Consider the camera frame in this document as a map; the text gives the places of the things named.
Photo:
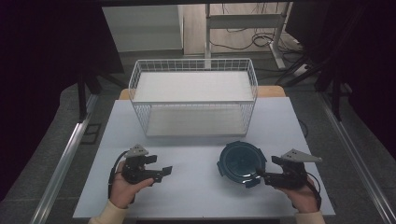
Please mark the person's left hand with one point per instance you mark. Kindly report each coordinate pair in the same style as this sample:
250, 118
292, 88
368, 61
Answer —
122, 193

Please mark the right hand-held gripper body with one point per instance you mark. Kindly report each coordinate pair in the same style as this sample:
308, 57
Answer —
294, 174

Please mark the black curtain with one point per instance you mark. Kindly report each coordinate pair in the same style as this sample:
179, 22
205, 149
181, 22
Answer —
358, 56
46, 62

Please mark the dark teal round dish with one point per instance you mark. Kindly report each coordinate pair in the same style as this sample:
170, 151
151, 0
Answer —
239, 162

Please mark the white desk frame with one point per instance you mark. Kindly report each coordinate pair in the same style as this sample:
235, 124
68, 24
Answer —
246, 21

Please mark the white cabinet panel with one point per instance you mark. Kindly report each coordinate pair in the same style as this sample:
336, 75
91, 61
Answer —
141, 28

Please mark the person's right hand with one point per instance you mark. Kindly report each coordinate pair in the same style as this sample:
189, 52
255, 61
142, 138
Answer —
303, 199

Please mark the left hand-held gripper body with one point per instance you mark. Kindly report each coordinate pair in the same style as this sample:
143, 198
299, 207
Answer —
134, 169

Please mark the black floor frame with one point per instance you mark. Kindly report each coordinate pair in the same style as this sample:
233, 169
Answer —
91, 133

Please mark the white power strip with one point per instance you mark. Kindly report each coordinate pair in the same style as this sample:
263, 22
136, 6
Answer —
301, 70

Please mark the aluminium floor rail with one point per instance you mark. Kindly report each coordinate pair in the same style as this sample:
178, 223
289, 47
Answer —
358, 155
63, 158

